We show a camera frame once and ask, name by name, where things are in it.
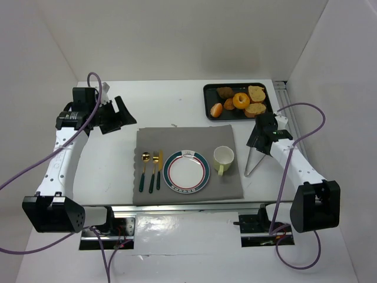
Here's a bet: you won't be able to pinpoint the metal tongs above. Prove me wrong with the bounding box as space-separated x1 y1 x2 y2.
244 147 265 177

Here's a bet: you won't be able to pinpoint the bread slice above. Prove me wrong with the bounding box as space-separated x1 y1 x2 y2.
243 103 267 118
248 85 266 103

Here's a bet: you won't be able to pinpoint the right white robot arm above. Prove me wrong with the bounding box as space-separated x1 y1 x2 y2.
247 113 325 189

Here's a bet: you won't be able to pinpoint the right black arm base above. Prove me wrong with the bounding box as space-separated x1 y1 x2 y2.
233 180 340 247

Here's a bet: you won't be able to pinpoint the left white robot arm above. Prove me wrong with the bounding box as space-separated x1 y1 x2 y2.
35 83 137 199

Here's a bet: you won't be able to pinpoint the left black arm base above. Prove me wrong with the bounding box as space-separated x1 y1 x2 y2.
22 195 136 251

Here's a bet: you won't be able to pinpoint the orange glazed donut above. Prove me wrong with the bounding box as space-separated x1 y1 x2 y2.
232 93 250 109

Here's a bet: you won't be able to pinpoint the small orange pastry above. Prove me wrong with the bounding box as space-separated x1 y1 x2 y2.
223 98 235 110

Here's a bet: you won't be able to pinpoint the pale green mug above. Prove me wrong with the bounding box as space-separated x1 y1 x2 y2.
213 146 234 176

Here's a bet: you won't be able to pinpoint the peeled mandarin orange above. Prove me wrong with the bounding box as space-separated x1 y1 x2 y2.
210 103 223 118

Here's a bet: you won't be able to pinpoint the dark brown muffin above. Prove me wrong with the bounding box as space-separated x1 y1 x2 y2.
216 87 234 100

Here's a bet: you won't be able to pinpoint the black rectangular tray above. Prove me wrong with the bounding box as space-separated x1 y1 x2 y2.
203 83 273 121

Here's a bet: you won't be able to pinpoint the striped rim white plate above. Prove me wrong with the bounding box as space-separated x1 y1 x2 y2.
163 150 210 195

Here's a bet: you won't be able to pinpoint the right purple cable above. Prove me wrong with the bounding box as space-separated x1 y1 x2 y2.
268 102 327 269

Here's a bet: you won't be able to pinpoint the gold spoon green handle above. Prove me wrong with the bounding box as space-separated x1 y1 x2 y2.
138 152 151 192

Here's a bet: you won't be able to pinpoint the gold knife green handle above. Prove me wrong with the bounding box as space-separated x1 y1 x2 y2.
156 150 163 190

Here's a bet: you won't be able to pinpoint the gold fork green handle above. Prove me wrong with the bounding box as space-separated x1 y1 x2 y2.
148 151 159 194

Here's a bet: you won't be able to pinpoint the aluminium rail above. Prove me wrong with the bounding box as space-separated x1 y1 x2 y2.
85 202 275 214

